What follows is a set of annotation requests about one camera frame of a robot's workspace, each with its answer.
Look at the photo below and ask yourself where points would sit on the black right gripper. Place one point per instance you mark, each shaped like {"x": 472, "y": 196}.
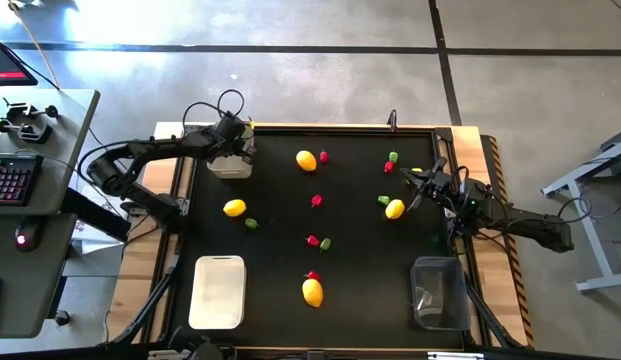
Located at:
{"x": 437, "y": 185}

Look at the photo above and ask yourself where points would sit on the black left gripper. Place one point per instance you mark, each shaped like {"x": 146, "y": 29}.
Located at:
{"x": 235, "y": 145}

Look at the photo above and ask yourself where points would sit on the small green bell pepper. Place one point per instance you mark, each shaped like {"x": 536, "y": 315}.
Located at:
{"x": 383, "y": 200}
{"x": 325, "y": 244}
{"x": 393, "y": 156}
{"x": 251, "y": 223}

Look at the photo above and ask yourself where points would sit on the orange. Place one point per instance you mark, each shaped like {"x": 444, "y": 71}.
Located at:
{"x": 312, "y": 293}

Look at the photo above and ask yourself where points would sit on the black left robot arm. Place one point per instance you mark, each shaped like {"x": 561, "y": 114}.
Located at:
{"x": 155, "y": 147}

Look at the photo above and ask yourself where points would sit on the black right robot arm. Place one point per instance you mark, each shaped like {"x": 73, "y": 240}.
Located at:
{"x": 530, "y": 225}

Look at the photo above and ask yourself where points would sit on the small white plastic basket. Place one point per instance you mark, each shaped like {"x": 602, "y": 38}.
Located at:
{"x": 230, "y": 170}

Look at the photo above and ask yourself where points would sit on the black clamp stand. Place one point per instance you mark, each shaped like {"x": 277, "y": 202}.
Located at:
{"x": 392, "y": 120}

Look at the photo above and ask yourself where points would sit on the grey transparent plastic bin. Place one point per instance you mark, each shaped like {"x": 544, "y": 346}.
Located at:
{"x": 440, "y": 295}

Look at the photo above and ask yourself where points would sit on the large white plastic basket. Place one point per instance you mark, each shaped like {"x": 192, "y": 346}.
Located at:
{"x": 217, "y": 292}

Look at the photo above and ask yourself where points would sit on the yellow black hazard tape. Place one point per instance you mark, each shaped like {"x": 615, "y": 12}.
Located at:
{"x": 519, "y": 280}

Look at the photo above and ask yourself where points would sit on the black support strut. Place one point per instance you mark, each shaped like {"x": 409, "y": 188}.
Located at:
{"x": 147, "y": 304}
{"x": 490, "y": 316}

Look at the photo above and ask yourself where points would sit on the grey desk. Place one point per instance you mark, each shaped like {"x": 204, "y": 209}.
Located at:
{"x": 65, "y": 150}
{"x": 35, "y": 290}

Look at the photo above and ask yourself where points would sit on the black bench clamp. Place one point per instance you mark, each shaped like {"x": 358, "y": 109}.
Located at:
{"x": 27, "y": 111}
{"x": 30, "y": 132}

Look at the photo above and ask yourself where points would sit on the black computer mouse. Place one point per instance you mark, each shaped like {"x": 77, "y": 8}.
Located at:
{"x": 27, "y": 235}

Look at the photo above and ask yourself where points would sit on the black backlit keyboard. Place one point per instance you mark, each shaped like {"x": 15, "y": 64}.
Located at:
{"x": 12, "y": 180}

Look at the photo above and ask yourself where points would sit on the black round foot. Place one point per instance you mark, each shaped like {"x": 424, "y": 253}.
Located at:
{"x": 62, "y": 318}

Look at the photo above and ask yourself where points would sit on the computer monitor with red line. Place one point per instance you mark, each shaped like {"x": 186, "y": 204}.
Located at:
{"x": 5, "y": 65}

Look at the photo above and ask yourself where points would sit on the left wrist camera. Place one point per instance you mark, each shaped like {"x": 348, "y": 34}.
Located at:
{"x": 231, "y": 127}

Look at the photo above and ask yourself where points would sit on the black aluminium table frame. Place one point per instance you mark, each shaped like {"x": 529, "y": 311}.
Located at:
{"x": 340, "y": 131}

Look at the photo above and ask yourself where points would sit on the grey metal frame stand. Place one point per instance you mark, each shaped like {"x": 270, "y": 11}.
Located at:
{"x": 591, "y": 235}

